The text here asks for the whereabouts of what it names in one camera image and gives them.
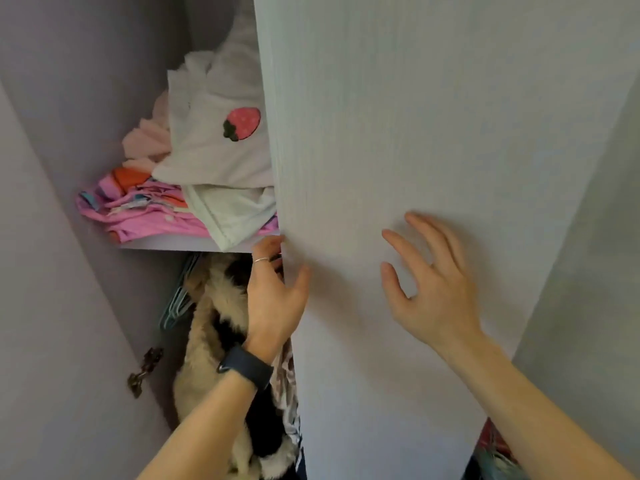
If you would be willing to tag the person's left hand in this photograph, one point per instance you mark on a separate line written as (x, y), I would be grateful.
(270, 309)

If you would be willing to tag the dark blue wrist watch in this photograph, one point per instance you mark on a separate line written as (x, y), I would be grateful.
(247, 367)

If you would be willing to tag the fluffy beige and black coat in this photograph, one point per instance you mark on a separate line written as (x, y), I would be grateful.
(215, 314)

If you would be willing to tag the folded white garment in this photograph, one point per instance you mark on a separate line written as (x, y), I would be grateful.
(227, 212)

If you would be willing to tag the person's right middle finger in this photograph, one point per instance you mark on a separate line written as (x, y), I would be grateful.
(429, 234)

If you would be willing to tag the orange garment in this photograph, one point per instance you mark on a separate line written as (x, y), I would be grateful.
(129, 177)

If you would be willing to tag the person's left forearm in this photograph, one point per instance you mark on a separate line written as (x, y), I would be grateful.
(210, 424)

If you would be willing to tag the white wood-grain wardrobe door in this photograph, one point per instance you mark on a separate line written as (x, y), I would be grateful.
(400, 119)

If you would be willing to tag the white wardrobe cabinet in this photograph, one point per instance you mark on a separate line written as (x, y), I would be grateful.
(85, 69)

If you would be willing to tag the red and teal garment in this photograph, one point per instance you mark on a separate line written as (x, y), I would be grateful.
(492, 452)

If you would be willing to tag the person's right thumb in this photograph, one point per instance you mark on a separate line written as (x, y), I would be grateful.
(395, 287)

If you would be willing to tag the person's right hand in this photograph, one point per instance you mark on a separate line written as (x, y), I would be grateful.
(440, 304)

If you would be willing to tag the teal clothes hangers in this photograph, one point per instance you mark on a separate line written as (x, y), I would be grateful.
(176, 304)

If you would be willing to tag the white wardrobe shelf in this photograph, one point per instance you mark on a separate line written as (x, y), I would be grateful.
(170, 243)

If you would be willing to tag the pale pink garment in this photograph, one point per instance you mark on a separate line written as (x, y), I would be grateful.
(145, 139)

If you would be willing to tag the white wardrobe door with hinge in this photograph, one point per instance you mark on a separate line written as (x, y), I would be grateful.
(55, 344)

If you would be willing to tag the plain white wardrobe door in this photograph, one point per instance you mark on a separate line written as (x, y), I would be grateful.
(590, 319)

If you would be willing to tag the person's left thumb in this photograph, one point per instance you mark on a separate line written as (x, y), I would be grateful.
(301, 287)

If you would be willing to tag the person's right forearm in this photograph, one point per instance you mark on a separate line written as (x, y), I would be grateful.
(515, 419)

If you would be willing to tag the white garment with strawberry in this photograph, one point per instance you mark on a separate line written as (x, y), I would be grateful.
(220, 144)

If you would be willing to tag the pink patterned garment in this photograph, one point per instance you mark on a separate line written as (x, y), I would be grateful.
(135, 214)

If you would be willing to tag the white floral patterned garment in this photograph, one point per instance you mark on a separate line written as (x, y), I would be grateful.
(286, 389)

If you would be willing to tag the metal door hinge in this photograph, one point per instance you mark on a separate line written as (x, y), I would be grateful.
(144, 370)

